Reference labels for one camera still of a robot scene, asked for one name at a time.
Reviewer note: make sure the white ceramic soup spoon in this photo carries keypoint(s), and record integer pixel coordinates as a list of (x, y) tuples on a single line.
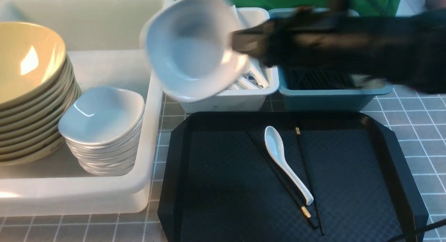
[(276, 149)]

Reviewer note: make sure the large white plastic tub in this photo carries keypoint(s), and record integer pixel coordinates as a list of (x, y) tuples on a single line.
[(102, 40)]

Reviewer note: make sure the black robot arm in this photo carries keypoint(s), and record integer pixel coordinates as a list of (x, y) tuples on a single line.
[(407, 50)]

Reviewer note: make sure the white plastic spoon bin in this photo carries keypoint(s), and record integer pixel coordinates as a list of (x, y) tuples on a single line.
[(240, 100)]

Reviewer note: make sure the stack of yellow bowls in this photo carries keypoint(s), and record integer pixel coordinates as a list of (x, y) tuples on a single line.
[(37, 87)]

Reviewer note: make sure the black chopstick gold tip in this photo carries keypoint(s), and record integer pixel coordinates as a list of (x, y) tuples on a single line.
[(284, 182)]

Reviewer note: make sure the black plastic serving tray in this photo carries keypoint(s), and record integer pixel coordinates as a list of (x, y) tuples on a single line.
[(218, 186)]

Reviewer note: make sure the pile of white spoons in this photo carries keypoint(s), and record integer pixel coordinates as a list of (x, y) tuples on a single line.
[(252, 78)]

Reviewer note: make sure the stack of white dishes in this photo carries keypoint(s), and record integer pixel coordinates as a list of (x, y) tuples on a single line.
[(102, 129)]

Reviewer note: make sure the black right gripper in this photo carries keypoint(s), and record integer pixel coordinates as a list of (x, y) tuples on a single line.
[(285, 41)]

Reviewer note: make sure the grey checked table mat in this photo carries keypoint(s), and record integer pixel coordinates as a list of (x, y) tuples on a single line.
[(418, 121)]

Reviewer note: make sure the bundle of black chopsticks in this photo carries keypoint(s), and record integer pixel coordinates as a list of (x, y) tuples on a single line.
[(317, 79)]

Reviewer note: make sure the teal plastic chopstick bin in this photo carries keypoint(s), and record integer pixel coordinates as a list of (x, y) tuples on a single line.
[(332, 100)]

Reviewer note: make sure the white square dish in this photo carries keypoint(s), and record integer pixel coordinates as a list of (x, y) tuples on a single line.
[(188, 46)]

